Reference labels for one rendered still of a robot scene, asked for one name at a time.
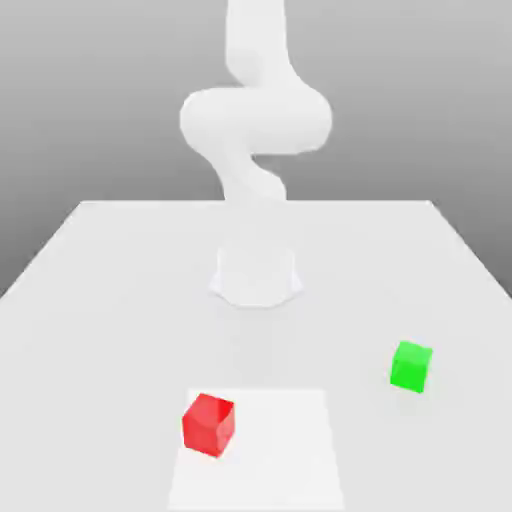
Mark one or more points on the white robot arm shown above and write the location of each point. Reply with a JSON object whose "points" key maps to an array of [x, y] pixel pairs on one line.
{"points": [[256, 120]]}

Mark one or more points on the small red cube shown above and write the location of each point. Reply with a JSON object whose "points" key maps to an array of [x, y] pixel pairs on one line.
{"points": [[206, 426]]}

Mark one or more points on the small green cube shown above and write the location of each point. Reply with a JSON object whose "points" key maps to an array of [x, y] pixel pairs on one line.
{"points": [[410, 368]]}

